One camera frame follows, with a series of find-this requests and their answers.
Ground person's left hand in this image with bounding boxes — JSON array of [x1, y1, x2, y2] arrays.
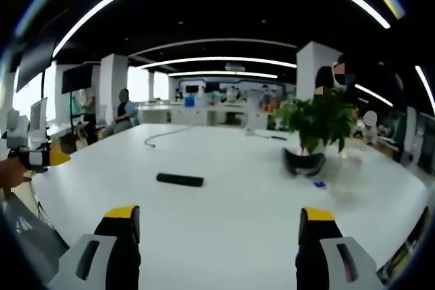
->
[[0, 159, 35, 199]]

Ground black headset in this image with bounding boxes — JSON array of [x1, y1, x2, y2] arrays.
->
[[281, 147, 327, 178]]

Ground black stand pole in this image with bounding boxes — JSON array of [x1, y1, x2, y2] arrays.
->
[[69, 91, 76, 134]]

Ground desk monitor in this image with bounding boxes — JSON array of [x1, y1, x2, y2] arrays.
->
[[29, 98, 48, 141]]

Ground black wall screen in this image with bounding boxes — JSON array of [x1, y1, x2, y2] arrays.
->
[[62, 65, 93, 94]]

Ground white ceiling light strip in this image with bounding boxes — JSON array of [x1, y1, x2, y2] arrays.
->
[[355, 84, 394, 107], [168, 71, 279, 79], [139, 56, 298, 69], [415, 65, 435, 114]]

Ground white pillar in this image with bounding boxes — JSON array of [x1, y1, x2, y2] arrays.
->
[[296, 41, 344, 101], [99, 53, 129, 124]]

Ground white plant pot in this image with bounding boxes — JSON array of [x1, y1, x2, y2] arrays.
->
[[304, 140, 327, 157]]

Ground long white ceiling light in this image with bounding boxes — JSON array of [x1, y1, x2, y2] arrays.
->
[[52, 0, 392, 57]]

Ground dark hanging panel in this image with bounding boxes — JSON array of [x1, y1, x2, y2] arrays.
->
[[16, 43, 55, 92]]

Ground grey cable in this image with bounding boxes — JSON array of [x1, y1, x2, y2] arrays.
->
[[144, 125, 191, 149]]

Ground grey chair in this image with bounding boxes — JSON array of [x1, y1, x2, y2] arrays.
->
[[0, 191, 71, 284]]

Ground dim ceiling light strip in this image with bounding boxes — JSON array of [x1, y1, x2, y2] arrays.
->
[[130, 37, 298, 56]]

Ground clear plastic item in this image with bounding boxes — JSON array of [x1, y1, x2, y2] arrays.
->
[[331, 152, 366, 202]]

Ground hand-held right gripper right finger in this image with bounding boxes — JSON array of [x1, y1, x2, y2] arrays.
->
[[294, 206, 387, 290]]

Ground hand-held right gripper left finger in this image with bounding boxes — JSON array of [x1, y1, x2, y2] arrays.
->
[[47, 204, 142, 290]]

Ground black remote control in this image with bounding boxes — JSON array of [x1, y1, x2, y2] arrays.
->
[[156, 173, 205, 188]]

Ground green potted plant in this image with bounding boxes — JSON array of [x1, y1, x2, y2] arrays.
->
[[277, 89, 358, 155]]

